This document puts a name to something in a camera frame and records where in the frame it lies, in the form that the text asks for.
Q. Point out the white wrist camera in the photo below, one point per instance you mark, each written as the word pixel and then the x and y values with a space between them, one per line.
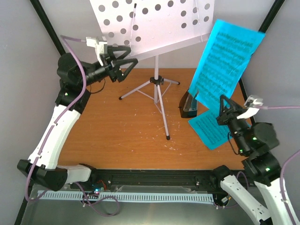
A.
pixel 100 47
pixel 250 107

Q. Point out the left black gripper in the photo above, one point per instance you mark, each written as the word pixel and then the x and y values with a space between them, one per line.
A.
pixel 115 72

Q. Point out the black right frame post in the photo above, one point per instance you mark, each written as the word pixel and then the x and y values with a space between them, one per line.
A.
pixel 275 8

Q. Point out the black metronome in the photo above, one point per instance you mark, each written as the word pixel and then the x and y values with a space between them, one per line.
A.
pixel 184 114

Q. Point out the blue sheet music page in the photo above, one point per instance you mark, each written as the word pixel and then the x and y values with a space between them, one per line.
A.
pixel 226 56
pixel 211 134

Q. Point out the black front frame rail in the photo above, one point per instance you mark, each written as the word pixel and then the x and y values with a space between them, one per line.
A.
pixel 196 180

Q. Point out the black aluminium frame post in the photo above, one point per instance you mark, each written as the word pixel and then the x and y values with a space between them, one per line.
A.
pixel 48 26

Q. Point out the clear plastic metronome cover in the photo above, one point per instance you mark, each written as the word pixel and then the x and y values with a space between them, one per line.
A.
pixel 190 104

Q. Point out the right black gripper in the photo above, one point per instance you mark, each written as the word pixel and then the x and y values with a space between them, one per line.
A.
pixel 225 113

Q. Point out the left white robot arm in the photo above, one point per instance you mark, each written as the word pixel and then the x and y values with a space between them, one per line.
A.
pixel 42 165

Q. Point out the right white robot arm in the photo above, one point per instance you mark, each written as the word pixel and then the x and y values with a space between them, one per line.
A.
pixel 255 143

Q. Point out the light blue cable duct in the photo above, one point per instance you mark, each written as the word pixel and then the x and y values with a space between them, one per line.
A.
pixel 123 197

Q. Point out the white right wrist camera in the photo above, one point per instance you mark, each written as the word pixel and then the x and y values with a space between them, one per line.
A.
pixel 250 107

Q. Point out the white tripod music stand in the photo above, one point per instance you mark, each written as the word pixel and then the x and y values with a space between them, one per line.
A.
pixel 154 27

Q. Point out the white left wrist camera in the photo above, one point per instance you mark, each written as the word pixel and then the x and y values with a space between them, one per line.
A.
pixel 100 47

